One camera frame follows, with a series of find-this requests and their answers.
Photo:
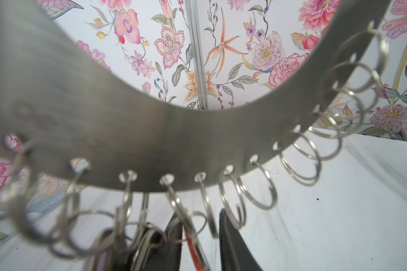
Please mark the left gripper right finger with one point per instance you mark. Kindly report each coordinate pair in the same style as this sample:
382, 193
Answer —
234, 253

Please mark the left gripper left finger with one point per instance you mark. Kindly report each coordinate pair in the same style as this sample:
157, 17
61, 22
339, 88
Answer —
168, 257

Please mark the bunch of keys red tag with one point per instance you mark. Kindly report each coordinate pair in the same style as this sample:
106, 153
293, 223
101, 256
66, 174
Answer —
121, 257

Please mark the right aluminium corner post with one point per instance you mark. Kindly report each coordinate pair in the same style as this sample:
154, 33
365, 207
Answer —
196, 43

